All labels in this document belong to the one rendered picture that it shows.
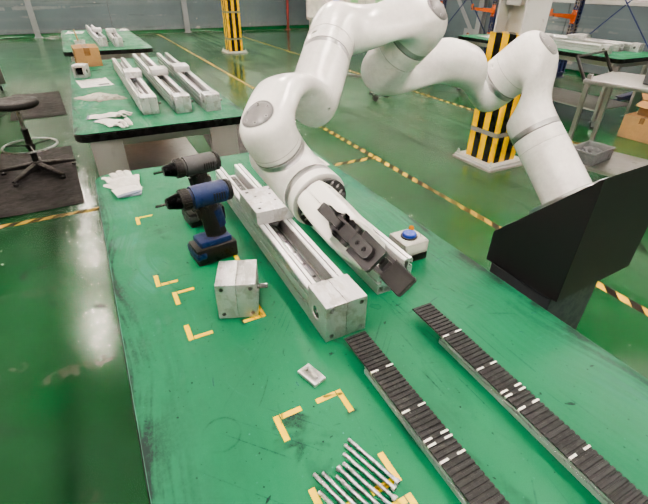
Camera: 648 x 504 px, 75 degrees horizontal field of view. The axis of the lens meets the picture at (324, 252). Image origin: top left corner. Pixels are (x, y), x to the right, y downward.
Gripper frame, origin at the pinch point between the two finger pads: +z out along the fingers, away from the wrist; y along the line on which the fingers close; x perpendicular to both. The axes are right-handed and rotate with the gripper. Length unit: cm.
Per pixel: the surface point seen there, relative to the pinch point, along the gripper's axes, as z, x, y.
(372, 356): -9.2, -15.8, -34.9
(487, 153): -190, 126, -302
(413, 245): -34, 7, -58
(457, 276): -22, 9, -65
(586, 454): 24.5, 0.3, -41.8
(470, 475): 17.5, -14.1, -30.5
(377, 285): -27, -7, -48
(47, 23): -1505, -220, -253
